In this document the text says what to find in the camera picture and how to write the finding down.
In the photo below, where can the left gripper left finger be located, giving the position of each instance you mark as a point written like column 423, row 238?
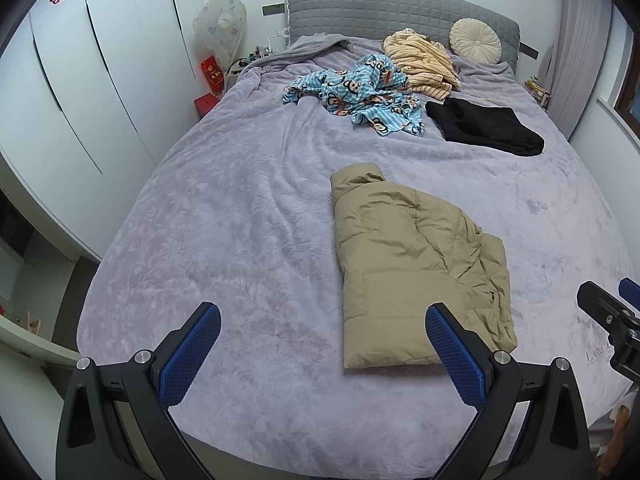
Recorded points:
column 115, row 422

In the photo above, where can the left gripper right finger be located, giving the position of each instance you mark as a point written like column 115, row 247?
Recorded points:
column 553, row 439

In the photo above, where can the beige puffer jacket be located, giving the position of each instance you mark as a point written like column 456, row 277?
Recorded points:
column 400, row 251

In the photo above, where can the white shelf desk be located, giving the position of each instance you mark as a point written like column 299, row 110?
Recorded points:
column 34, row 279

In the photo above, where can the black folded garment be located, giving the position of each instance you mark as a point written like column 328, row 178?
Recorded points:
column 490, row 127

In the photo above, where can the lavender bed blanket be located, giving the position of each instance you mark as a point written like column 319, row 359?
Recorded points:
column 239, row 213

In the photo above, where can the nightstand items right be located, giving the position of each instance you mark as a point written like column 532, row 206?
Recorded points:
column 540, row 94

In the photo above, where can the grey curtain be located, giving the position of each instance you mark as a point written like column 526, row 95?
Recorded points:
column 570, row 68

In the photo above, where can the cream striped garment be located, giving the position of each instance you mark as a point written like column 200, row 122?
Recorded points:
column 426, row 63

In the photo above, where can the grey quilted headboard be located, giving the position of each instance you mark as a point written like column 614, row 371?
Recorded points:
column 376, row 19

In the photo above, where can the round cream cushion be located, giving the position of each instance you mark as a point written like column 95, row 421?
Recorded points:
column 474, row 39

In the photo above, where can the blue monkey print garment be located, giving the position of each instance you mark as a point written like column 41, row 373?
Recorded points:
column 374, row 93

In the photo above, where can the white wardrobe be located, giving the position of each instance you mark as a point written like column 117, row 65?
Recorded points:
column 94, row 93

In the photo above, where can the red gift box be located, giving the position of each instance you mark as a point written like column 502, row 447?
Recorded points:
column 214, row 75

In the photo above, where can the covered standing fan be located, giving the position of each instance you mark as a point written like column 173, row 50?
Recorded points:
column 220, row 25

